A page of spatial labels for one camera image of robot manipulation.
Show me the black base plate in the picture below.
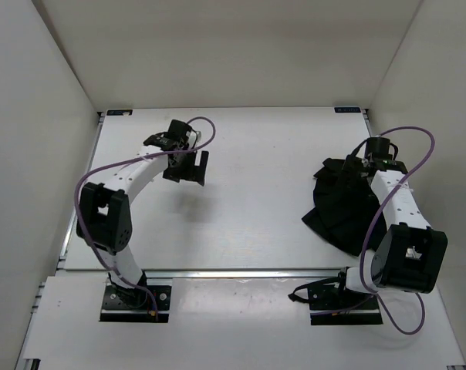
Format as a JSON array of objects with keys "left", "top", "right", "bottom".
[
  {"left": 288, "top": 276, "right": 383, "bottom": 326},
  {"left": 100, "top": 280, "right": 172, "bottom": 324}
]

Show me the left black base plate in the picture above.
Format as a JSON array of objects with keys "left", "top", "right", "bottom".
[{"left": 100, "top": 280, "right": 172, "bottom": 324}]

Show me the left blue table label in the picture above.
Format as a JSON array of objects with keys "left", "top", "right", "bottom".
[{"left": 106, "top": 109, "right": 133, "bottom": 116}]

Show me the right blue table label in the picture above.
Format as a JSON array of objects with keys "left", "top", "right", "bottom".
[{"left": 334, "top": 106, "right": 361, "bottom": 114}]

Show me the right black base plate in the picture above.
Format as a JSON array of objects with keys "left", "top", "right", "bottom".
[{"left": 288, "top": 276, "right": 383, "bottom": 326}]

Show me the black pleated skirt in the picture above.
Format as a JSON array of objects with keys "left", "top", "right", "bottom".
[{"left": 302, "top": 158, "right": 380, "bottom": 257}]

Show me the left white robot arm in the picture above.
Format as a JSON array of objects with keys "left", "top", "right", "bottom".
[{"left": 75, "top": 119, "right": 209, "bottom": 307}]

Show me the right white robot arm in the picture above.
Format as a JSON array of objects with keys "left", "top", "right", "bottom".
[{"left": 332, "top": 137, "right": 448, "bottom": 309}]

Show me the blue table label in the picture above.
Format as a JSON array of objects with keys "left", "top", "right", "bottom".
[
  {"left": 106, "top": 109, "right": 133, "bottom": 116},
  {"left": 334, "top": 106, "right": 361, "bottom": 114}
]

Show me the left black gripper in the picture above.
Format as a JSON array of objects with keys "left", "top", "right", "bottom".
[{"left": 164, "top": 146, "right": 210, "bottom": 185}]

